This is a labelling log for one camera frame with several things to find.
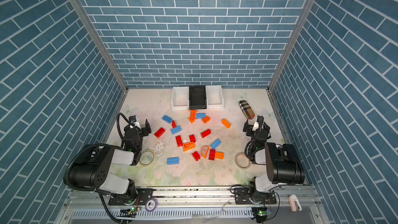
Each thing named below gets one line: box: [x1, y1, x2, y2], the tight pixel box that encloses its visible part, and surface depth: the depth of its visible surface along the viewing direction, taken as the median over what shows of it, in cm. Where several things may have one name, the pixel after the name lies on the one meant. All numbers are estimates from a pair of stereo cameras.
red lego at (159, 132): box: [153, 127, 166, 139], surface depth 97 cm
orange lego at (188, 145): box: [182, 141, 196, 152], surface depth 91 cm
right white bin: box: [205, 85, 225, 109], surface depth 114 cm
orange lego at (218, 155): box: [215, 151, 225, 160], surface depth 88 cm
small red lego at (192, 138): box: [189, 134, 196, 143], surface depth 93 cm
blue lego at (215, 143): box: [210, 138, 222, 150], surface depth 93 cm
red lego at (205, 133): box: [200, 128, 211, 139], surface depth 98 cm
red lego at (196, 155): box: [191, 150, 201, 162], surface depth 88 cm
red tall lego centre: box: [175, 135, 183, 148], surface depth 93 cm
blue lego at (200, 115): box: [196, 112, 206, 119], surface depth 106 cm
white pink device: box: [288, 193, 303, 213], surface depth 72 cm
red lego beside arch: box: [208, 148, 216, 161], surface depth 88 cm
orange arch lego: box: [201, 145, 210, 159], surface depth 88 cm
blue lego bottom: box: [166, 157, 180, 165], surface depth 86 cm
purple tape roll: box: [145, 197, 159, 213], surface depth 73 cm
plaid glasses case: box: [238, 100, 255, 120], surface depth 107 cm
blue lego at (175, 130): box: [169, 125, 182, 135], surface depth 98 cm
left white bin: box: [171, 86, 190, 111], surface depth 114 cm
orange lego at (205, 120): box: [201, 115, 211, 124], surface depth 104 cm
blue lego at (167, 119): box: [161, 115, 173, 124], surface depth 104 cm
